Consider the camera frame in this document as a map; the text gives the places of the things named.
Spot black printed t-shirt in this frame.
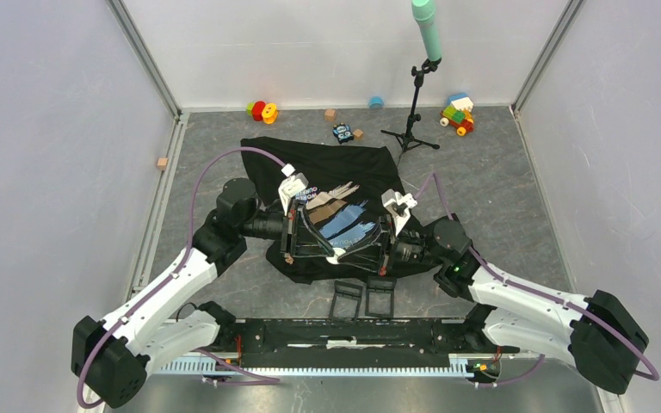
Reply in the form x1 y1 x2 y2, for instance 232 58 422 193
240 137 432 284

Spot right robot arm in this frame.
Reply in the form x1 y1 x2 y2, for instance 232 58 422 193
329 218 649 395

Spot blue arch block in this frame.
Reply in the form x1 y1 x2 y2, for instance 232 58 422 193
368 96 385 109

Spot black microphone tripod stand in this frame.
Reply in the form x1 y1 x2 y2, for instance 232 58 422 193
380 59 442 165

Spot white toothed cable rail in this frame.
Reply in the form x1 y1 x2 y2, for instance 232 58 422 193
153 353 474 379

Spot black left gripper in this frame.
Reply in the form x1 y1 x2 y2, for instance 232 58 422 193
239 200 335 258

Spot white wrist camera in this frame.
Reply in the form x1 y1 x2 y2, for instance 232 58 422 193
278 163 308 214
381 189 417 236

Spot wooden cube at back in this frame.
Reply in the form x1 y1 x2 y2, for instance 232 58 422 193
324 108 337 123

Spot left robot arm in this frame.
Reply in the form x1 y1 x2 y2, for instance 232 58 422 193
71 172 343 410

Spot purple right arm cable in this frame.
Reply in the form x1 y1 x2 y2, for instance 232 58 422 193
416 172 661 389

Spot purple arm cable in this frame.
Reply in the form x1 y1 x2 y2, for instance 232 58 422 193
416 172 661 389
77 146 292 410

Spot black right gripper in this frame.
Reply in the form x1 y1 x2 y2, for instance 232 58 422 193
337 214 446 275

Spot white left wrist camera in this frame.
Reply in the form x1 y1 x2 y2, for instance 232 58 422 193
278 163 308 214

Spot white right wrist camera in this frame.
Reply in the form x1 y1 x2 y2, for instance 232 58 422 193
381 189 417 236

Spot colourful toy block train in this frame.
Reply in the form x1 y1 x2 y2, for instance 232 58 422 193
439 93 474 137

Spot wooden cube on rail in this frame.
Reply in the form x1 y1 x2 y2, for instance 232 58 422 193
156 157 169 171

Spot mint green microphone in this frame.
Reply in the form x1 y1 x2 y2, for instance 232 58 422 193
411 0 442 63

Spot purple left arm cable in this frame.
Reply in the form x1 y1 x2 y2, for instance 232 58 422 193
77 146 292 410

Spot red yellow green stacking toy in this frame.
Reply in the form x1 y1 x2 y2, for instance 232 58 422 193
245 101 280 125

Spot round green brooch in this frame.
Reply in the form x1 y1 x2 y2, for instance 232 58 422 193
326 248 345 265

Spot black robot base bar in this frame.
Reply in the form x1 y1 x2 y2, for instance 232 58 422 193
209 318 500 368

